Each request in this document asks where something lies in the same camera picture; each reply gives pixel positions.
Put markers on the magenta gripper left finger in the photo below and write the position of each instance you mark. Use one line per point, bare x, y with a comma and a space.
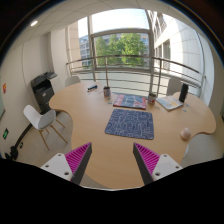
70, 166

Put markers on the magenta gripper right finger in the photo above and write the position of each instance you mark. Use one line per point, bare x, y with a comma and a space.
153, 166

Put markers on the dark blue patterned mouse pad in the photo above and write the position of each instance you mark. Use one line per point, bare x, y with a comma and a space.
130, 123

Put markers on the white chair wooden legs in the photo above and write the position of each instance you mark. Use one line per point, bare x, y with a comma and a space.
41, 122

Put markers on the light open magazine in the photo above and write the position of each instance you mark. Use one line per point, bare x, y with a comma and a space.
169, 102

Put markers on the red and blue book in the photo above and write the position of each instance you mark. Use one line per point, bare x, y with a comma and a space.
130, 101

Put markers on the patterned cup right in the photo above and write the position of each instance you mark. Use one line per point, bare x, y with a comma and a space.
151, 98

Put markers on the patterned cup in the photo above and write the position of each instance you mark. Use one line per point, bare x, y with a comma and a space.
106, 91
151, 98

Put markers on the black cylindrical bottle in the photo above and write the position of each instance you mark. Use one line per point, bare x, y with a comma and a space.
183, 93

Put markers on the small black box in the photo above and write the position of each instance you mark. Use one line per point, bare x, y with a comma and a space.
93, 87

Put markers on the patterned cup left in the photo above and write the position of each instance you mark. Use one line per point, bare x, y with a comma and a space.
106, 91

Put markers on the white chair far right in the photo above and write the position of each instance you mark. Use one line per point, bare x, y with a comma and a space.
174, 85

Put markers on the white chair far left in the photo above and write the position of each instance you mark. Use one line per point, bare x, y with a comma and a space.
72, 80

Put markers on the black office printer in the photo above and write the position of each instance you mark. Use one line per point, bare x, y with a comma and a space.
43, 90

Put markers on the metal window railing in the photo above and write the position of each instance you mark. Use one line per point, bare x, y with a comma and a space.
136, 74

